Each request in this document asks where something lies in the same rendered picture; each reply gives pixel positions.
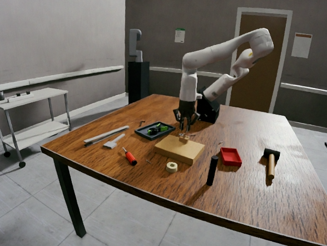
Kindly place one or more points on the pale wooden board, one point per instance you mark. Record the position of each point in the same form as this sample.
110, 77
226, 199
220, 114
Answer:
171, 147

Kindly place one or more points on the red rectangular tray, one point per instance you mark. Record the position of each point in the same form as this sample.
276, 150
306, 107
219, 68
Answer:
230, 156

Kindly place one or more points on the red screwdriver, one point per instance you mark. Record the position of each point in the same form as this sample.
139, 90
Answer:
132, 160

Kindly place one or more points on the beige ring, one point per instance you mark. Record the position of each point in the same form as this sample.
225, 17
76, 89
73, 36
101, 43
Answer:
171, 167

